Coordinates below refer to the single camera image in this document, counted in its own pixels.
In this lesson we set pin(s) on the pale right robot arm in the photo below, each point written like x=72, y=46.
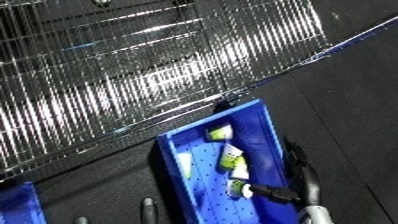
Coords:
x=314, y=215

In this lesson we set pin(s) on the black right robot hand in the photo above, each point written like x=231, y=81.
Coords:
x=308, y=180

